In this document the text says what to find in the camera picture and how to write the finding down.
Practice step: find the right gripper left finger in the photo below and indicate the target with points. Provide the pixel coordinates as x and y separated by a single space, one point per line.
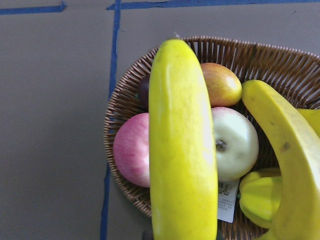
147 235

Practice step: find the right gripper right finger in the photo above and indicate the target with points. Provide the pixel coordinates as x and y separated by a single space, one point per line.
219 235

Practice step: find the yellow banana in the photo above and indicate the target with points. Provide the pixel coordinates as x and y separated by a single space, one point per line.
182 152
297 149

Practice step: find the woven wicker basket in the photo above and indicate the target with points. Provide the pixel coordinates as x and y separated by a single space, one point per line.
293 74

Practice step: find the white paper label tag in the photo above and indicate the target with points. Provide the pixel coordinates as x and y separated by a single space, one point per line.
227 195

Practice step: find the yellow star fruit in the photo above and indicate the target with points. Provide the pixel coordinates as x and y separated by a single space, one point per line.
260 195

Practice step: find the red apple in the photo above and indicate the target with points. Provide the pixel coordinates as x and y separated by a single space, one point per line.
131 150

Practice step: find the pink peach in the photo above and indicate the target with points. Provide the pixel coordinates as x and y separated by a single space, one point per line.
236 141

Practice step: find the dark purple fruit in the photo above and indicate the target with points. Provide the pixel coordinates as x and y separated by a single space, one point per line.
223 86

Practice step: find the yellow lemon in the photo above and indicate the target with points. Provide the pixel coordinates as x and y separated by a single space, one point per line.
312 116

